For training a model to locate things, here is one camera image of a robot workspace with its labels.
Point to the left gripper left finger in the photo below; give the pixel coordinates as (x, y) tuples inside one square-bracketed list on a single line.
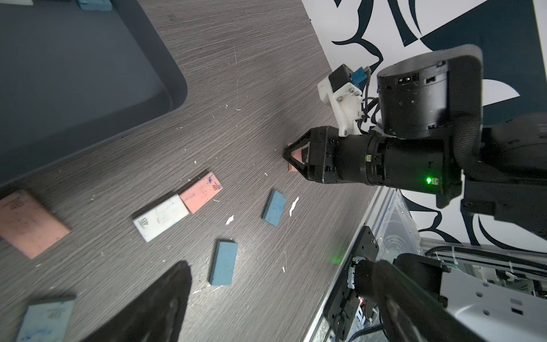
[(155, 315)]

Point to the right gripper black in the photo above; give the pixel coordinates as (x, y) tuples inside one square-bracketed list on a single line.
[(322, 156)]

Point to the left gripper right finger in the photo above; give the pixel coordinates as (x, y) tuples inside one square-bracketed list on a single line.
[(408, 312)]

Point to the dark grey storage tray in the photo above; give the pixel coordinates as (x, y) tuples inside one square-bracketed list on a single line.
[(72, 79)]

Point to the blue eraser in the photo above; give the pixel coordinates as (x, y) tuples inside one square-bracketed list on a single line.
[(223, 263), (95, 5), (274, 209)]

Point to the white eraser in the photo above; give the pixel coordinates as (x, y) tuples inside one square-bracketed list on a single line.
[(18, 2), (155, 221)]

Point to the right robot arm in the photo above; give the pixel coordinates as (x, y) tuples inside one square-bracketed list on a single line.
[(424, 132)]

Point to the grey-blue eraser centre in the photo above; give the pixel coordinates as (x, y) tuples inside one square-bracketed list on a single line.
[(46, 320)]

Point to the pink eraser below tray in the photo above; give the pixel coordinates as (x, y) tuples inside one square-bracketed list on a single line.
[(28, 226)]

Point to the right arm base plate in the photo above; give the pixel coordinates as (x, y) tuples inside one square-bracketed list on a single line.
[(343, 302)]

